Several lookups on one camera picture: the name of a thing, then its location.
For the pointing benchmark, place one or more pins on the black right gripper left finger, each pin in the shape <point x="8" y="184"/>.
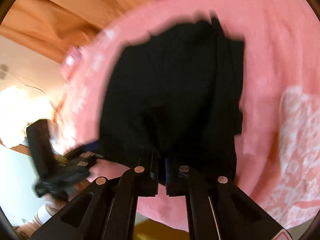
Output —
<point x="106" y="209"/>

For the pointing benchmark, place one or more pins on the orange curtain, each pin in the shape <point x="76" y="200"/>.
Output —
<point x="50" y="27"/>

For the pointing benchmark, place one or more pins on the pink hot water bag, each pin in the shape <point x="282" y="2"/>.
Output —
<point x="70" y="62"/>

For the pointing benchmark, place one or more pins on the black knit garment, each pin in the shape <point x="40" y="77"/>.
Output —
<point x="177" y="95"/>

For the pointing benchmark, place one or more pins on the pink fleece blanket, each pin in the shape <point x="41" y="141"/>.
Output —
<point x="278" y="150"/>

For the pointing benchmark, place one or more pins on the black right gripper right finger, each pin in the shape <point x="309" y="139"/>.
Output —
<point x="217" y="209"/>

